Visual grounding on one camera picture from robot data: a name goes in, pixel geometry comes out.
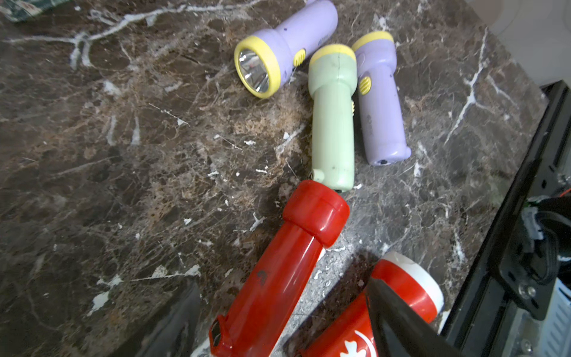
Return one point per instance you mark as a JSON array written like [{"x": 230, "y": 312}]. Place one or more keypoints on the cream green tote bag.
[{"x": 21, "y": 10}]

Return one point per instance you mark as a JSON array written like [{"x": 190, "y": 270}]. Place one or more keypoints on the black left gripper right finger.
[{"x": 397, "y": 329}]

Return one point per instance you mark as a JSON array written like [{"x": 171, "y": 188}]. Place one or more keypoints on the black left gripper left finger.
[{"x": 171, "y": 331}]

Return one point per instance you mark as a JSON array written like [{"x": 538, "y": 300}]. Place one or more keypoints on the purple flashlight far right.
[{"x": 379, "y": 106}]

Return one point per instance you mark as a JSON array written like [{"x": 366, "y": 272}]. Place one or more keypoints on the green flashlight right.
[{"x": 332, "y": 83}]

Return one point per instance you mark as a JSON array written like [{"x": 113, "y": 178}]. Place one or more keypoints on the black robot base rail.
[{"x": 516, "y": 298}]

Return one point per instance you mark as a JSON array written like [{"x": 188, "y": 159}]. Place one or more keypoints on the red flashlight with logo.
[{"x": 351, "y": 333}]

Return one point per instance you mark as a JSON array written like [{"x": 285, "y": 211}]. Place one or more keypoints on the red flashlight lower horizontal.
[{"x": 314, "y": 218}]

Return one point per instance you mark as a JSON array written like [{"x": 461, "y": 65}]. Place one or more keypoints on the purple flashlight right horizontal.
[{"x": 265, "y": 60}]

